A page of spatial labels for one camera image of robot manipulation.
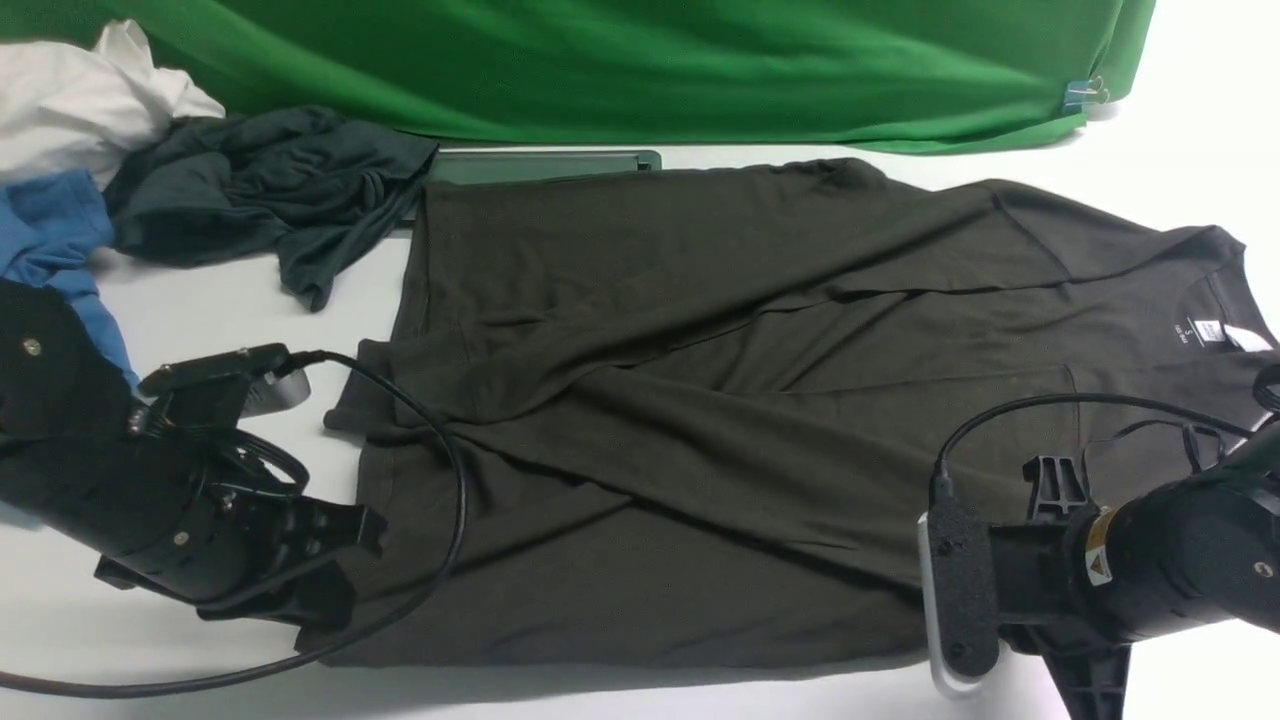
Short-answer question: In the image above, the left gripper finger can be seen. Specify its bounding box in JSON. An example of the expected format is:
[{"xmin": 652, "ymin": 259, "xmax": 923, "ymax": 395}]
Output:
[
  {"xmin": 300, "ymin": 498, "xmax": 388, "ymax": 561},
  {"xmin": 196, "ymin": 565, "xmax": 357, "ymax": 632}
]

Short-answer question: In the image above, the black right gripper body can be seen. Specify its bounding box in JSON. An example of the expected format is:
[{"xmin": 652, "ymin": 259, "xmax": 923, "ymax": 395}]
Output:
[{"xmin": 989, "ymin": 456, "xmax": 1132, "ymax": 719}]

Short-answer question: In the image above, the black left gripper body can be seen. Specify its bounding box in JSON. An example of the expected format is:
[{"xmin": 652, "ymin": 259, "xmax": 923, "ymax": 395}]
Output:
[{"xmin": 95, "ymin": 428, "xmax": 342, "ymax": 606}]

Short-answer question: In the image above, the gray long sleeve shirt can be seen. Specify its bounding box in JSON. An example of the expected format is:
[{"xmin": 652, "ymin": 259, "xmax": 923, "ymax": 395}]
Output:
[{"xmin": 328, "ymin": 159, "xmax": 1277, "ymax": 669}]

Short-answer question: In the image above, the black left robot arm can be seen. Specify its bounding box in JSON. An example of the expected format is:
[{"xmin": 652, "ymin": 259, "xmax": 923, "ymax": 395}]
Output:
[{"xmin": 1, "ymin": 281, "xmax": 387, "ymax": 632}]

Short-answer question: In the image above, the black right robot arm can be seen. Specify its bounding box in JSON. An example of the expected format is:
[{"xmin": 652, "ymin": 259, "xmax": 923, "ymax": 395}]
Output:
[{"xmin": 989, "ymin": 424, "xmax": 1279, "ymax": 719}]

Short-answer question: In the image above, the blue t-shirt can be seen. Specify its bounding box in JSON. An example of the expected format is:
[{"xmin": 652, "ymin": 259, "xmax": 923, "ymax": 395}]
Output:
[{"xmin": 1, "ymin": 169, "xmax": 140, "ymax": 389}]

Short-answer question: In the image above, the dark teal crumpled garment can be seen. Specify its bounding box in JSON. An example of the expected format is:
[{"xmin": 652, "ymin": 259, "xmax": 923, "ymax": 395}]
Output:
[{"xmin": 104, "ymin": 106, "xmax": 439, "ymax": 313}]

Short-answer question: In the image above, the white crumpled garment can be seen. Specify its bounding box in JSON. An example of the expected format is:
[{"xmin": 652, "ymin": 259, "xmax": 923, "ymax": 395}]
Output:
[{"xmin": 1, "ymin": 20, "xmax": 225, "ymax": 190}]

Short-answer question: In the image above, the blue binder clip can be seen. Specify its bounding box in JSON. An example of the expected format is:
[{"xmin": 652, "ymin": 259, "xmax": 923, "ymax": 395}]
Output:
[{"xmin": 1061, "ymin": 76, "xmax": 1111, "ymax": 115}]

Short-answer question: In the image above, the green backdrop cloth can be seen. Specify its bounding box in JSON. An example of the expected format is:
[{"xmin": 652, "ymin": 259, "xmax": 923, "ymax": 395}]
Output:
[{"xmin": 1, "ymin": 1, "xmax": 1155, "ymax": 156}]

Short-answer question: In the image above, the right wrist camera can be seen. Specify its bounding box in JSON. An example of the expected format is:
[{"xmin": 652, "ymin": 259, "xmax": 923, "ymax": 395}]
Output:
[{"xmin": 916, "ymin": 496, "xmax": 1001, "ymax": 700}]

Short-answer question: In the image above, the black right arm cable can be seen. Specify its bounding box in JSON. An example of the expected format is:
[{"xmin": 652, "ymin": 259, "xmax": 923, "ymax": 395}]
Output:
[{"xmin": 931, "ymin": 363, "xmax": 1280, "ymax": 501}]

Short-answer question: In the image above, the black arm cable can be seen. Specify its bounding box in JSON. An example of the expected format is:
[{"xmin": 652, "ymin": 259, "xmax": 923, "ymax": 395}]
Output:
[
  {"xmin": 0, "ymin": 350, "xmax": 468, "ymax": 698},
  {"xmin": 931, "ymin": 363, "xmax": 1280, "ymax": 501}
]

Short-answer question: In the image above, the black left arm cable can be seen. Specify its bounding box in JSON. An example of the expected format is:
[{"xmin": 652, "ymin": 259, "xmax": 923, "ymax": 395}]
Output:
[{"xmin": 0, "ymin": 350, "xmax": 468, "ymax": 698}]

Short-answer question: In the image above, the metal table cable hatch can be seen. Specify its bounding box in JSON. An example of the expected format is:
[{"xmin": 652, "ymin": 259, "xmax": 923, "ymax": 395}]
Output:
[{"xmin": 428, "ymin": 149, "xmax": 662, "ymax": 184}]

